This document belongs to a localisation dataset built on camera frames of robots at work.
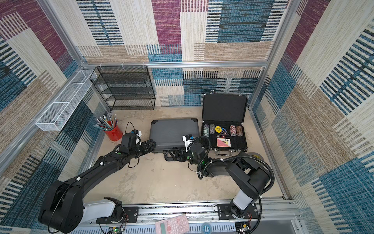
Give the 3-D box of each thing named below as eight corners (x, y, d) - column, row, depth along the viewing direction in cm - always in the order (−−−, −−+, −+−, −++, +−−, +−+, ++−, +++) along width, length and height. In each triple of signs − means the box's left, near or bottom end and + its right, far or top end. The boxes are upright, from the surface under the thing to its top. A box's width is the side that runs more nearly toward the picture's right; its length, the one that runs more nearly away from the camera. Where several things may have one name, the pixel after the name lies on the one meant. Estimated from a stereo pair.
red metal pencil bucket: (110, 140, 104) (102, 130, 95) (114, 131, 109) (107, 121, 100) (120, 140, 104) (113, 130, 95) (123, 131, 109) (117, 121, 100)
